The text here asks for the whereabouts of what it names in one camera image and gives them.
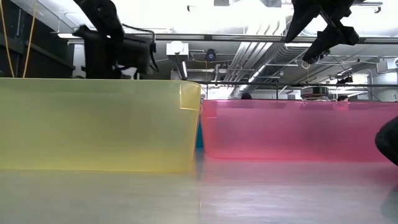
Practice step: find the person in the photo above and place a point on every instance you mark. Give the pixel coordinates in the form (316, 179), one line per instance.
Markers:
(342, 98)
(246, 96)

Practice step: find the black round ceiling device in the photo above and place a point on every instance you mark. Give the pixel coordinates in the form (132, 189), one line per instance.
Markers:
(211, 55)

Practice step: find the black aluminium table frame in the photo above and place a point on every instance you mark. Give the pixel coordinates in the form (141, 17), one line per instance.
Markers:
(311, 84)

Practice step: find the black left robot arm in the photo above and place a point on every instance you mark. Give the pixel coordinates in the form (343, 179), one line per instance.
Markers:
(99, 15)

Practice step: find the silver ceiling ducts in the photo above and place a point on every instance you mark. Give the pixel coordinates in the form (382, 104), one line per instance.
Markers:
(248, 56)

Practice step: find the pink plastic bin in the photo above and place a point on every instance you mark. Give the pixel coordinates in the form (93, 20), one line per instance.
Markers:
(280, 130)

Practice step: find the blue plastic bin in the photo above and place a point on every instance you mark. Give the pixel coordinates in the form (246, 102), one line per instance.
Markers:
(199, 138)

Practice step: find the black cloth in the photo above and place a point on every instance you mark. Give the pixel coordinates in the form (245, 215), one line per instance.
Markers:
(390, 140)

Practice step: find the yellow plastic bin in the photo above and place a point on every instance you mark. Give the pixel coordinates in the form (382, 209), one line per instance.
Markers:
(93, 124)

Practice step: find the white ceiling lamp box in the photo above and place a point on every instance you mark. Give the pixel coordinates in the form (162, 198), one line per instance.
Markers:
(177, 49)

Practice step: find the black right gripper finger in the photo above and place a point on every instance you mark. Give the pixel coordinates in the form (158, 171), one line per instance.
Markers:
(335, 35)
(303, 21)

